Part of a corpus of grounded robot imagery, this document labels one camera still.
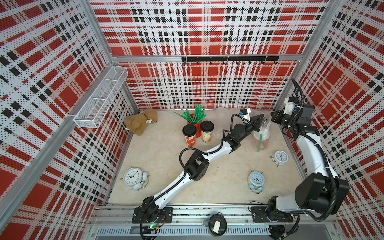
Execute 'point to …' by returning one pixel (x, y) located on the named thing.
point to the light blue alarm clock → (256, 179)
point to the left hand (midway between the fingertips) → (268, 114)
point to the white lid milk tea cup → (266, 135)
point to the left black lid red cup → (190, 132)
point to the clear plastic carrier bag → (266, 123)
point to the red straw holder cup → (198, 134)
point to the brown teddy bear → (138, 123)
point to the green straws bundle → (198, 115)
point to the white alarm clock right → (280, 157)
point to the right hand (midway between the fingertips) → (273, 113)
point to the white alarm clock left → (135, 178)
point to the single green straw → (260, 141)
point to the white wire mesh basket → (94, 111)
